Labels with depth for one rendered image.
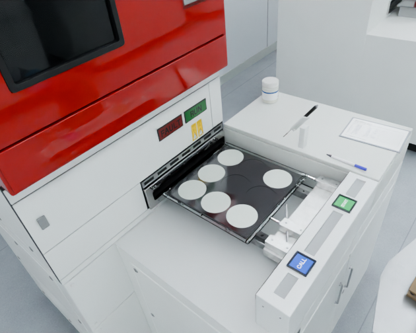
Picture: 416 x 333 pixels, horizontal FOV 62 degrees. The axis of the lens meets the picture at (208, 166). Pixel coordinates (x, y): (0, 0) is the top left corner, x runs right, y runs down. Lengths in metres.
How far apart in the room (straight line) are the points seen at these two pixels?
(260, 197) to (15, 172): 0.73
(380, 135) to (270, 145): 0.39
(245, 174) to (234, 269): 0.36
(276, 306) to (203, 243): 0.38
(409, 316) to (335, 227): 0.28
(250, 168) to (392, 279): 0.57
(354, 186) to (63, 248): 0.90
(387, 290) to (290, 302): 0.34
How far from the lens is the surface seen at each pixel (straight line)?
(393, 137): 1.42
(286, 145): 1.31
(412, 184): 2.78
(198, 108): 1.29
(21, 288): 2.42
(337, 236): 1.03
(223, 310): 1.05
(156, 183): 1.24
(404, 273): 1.19
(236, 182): 1.25
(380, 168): 1.27
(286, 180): 1.26
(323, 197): 1.24
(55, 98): 0.87
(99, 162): 1.06
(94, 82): 0.91
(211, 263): 1.13
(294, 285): 0.92
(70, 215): 1.08
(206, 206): 1.18
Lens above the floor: 1.74
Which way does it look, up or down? 39 degrees down
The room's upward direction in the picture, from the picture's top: 7 degrees counter-clockwise
